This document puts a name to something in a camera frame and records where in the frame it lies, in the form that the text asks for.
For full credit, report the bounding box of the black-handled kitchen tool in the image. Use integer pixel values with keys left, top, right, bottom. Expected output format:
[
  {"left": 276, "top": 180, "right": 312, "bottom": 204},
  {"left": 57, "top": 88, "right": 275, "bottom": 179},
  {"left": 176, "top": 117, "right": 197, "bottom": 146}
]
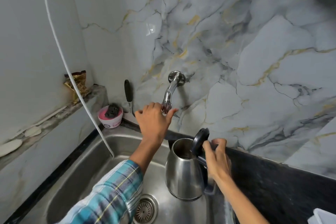
[{"left": 124, "top": 79, "right": 136, "bottom": 117}]

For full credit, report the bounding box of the brown snack wrapper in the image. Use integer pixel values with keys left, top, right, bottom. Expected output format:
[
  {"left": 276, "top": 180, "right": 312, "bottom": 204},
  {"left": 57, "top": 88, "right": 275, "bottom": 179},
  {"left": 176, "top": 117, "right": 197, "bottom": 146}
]
[{"left": 64, "top": 71, "right": 92, "bottom": 105}]

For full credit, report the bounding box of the stainless steel sink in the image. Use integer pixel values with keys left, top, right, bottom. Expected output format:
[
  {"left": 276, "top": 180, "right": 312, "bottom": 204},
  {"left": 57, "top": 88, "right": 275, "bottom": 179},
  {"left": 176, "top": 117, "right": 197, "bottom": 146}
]
[{"left": 5, "top": 126, "right": 237, "bottom": 224}]

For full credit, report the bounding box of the white soap bar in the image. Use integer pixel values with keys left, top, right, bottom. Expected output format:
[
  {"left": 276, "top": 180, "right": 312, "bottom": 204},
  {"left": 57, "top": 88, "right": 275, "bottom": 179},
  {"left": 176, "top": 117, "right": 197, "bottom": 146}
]
[
  {"left": 24, "top": 126, "right": 42, "bottom": 138},
  {"left": 0, "top": 139, "right": 23, "bottom": 158}
]

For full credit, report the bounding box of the chrome wall faucet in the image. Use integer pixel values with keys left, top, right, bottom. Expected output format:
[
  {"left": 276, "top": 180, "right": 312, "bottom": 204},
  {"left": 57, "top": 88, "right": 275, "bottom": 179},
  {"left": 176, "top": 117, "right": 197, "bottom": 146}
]
[{"left": 161, "top": 71, "right": 186, "bottom": 117}]

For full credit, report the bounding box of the white plastic container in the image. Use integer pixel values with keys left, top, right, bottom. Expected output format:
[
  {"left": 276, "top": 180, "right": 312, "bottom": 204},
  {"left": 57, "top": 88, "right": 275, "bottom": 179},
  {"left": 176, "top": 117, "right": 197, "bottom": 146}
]
[{"left": 307, "top": 208, "right": 336, "bottom": 224}]

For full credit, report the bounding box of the person's left forearm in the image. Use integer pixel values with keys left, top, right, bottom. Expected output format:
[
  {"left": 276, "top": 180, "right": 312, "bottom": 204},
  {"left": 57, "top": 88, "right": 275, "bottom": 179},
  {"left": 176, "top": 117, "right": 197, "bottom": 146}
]
[{"left": 59, "top": 137, "right": 166, "bottom": 224}]

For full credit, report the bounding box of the person's left hand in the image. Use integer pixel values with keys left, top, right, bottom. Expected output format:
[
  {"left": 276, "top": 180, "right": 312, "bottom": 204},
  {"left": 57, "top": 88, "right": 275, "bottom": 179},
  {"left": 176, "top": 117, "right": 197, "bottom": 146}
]
[{"left": 134, "top": 102, "right": 179, "bottom": 144}]

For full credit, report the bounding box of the person's right forearm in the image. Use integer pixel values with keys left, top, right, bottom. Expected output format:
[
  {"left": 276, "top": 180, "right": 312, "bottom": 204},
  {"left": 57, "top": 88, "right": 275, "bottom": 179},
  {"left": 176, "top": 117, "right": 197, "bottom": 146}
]
[{"left": 213, "top": 173, "right": 270, "bottom": 224}]

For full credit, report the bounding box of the person's right hand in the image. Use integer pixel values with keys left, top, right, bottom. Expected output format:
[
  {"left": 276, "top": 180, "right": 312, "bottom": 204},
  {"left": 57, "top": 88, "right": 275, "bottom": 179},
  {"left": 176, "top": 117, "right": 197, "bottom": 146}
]
[{"left": 202, "top": 138, "right": 232, "bottom": 181}]

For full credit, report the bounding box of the metal sink drain strainer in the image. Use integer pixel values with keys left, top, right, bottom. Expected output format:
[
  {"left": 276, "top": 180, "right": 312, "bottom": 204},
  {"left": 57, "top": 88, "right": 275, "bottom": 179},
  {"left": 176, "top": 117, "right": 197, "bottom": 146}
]
[{"left": 132, "top": 194, "right": 159, "bottom": 224}]

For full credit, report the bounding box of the white hose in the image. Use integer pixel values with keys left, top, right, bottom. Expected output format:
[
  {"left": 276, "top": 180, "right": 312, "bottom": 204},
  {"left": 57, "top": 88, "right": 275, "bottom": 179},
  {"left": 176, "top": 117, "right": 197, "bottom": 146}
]
[{"left": 41, "top": 0, "right": 115, "bottom": 159}]

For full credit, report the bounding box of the pink dish soap tub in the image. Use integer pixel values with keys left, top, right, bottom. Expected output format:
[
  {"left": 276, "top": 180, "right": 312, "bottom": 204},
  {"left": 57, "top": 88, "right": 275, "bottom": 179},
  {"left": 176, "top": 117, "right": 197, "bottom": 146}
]
[{"left": 98, "top": 104, "right": 123, "bottom": 129}]

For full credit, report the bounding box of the steel electric kettle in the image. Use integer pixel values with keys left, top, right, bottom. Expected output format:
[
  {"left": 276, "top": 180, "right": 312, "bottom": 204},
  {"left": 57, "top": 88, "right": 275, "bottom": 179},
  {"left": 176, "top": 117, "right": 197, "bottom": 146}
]
[{"left": 165, "top": 128, "right": 218, "bottom": 201}]

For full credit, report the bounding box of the black scrubber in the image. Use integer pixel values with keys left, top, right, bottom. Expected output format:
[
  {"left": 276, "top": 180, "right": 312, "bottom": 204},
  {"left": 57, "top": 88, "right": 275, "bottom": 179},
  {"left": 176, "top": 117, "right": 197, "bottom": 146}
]
[{"left": 104, "top": 103, "right": 119, "bottom": 117}]

